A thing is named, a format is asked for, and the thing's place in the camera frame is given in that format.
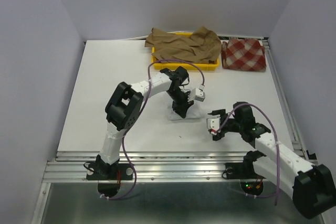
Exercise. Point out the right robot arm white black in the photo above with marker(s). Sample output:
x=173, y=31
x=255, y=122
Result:
x=310, y=186

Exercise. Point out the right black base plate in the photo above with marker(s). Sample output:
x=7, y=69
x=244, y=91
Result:
x=248, y=170

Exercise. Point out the brown skirt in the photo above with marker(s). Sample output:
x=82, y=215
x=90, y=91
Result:
x=202, y=46

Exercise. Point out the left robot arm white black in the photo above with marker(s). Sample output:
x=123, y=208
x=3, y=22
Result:
x=124, y=108

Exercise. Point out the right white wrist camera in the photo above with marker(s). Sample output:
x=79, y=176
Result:
x=213, y=124

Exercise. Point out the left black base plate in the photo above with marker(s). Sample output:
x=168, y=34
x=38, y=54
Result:
x=119, y=172

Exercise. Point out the yellow plastic tray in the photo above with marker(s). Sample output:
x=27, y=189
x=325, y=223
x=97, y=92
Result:
x=175, y=65

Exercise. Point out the red plaid skirt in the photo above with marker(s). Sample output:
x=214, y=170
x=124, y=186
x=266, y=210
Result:
x=243, y=55

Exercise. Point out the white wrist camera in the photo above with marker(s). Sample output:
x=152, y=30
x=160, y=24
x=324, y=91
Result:
x=196, y=94
x=213, y=124

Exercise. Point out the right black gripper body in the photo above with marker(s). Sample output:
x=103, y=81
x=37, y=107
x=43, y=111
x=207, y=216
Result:
x=232, y=125

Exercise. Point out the white skirt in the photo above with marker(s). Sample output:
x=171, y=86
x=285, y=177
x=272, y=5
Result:
x=195, y=112

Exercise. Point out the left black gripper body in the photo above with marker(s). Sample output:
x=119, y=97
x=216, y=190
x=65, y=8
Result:
x=177, y=95

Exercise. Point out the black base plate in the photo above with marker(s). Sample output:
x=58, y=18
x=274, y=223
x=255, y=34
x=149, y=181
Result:
x=119, y=172
x=248, y=170

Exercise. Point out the aluminium frame rail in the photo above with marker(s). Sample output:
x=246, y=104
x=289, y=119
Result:
x=151, y=167

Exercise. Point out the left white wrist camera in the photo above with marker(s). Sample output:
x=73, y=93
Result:
x=196, y=94

